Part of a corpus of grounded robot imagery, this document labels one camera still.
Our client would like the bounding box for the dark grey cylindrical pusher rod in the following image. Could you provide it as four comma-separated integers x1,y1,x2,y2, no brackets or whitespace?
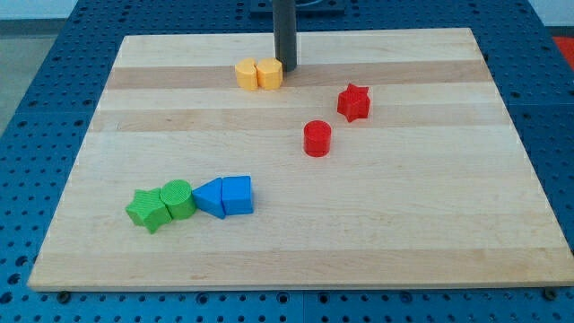
272,0,297,72

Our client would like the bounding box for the red star block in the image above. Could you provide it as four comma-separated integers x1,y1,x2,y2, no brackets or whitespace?
337,83,370,123

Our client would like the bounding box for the green star block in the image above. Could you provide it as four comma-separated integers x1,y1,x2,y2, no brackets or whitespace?
125,188,172,234

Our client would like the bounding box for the yellow hexagon block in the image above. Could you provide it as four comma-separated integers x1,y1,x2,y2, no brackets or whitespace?
257,57,283,90

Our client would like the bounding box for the yellow heart block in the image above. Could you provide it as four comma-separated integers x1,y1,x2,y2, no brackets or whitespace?
234,57,258,91

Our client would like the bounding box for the red cylinder block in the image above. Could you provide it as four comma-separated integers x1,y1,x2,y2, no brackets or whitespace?
303,119,332,157

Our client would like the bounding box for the light wooden board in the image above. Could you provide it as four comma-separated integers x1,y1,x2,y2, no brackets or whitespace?
28,28,573,292

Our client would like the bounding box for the blue cube block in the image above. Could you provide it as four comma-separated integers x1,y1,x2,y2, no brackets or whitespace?
222,176,254,215

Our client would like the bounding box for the blue triangle block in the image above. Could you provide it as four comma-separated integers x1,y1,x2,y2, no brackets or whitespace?
192,178,226,219

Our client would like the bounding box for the green cylinder block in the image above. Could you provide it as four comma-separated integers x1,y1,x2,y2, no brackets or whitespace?
160,179,196,220

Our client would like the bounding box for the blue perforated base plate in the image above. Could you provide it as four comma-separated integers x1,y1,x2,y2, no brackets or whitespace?
1,0,573,322

